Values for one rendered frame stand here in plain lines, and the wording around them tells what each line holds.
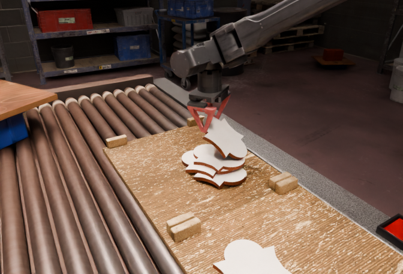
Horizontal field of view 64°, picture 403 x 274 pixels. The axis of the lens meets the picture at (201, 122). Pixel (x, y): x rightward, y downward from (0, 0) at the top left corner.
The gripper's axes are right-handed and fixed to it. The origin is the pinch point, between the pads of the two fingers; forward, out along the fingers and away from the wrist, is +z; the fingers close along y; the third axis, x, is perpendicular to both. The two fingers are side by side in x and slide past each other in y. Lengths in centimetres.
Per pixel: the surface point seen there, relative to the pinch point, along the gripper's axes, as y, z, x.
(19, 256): 42.4, 13.0, -20.0
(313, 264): 22.5, 11.9, 29.9
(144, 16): -346, 24, -260
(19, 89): 1, 0, -69
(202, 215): 19.6, 11.6, 7.0
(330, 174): -158, 105, 29
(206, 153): 2.3, 7.4, 0.1
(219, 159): 3.8, 7.4, 4.4
